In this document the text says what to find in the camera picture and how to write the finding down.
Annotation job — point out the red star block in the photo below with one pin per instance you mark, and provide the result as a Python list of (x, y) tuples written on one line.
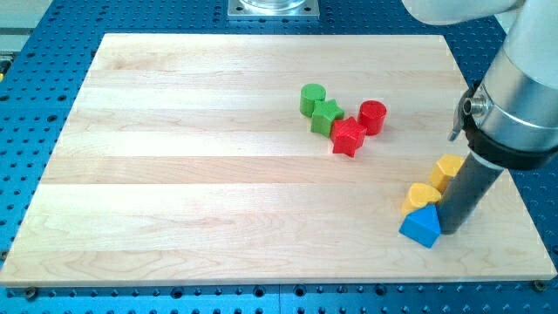
[(347, 136)]

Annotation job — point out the green cylinder block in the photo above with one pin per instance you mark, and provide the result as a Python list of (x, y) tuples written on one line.
[(309, 95)]

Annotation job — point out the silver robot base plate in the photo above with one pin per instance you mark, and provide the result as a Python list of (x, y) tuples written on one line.
[(246, 9)]

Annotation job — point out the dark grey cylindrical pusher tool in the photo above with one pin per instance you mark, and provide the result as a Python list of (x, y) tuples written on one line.
[(464, 192)]

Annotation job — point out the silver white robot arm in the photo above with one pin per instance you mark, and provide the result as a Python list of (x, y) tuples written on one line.
[(510, 117)]

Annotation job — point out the light wooden board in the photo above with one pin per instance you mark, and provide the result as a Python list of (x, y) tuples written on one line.
[(185, 160)]

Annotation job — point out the yellow hexagon block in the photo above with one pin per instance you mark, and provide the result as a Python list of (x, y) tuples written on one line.
[(444, 170)]

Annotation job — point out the red cylinder block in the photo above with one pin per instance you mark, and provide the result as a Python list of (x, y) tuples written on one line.
[(371, 115)]

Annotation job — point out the yellow heart block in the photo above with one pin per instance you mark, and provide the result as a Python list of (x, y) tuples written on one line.
[(418, 196)]

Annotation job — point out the blue triangular block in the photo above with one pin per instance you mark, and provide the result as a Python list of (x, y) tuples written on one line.
[(422, 226)]

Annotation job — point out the green star block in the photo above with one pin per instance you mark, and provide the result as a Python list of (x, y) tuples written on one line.
[(325, 113)]

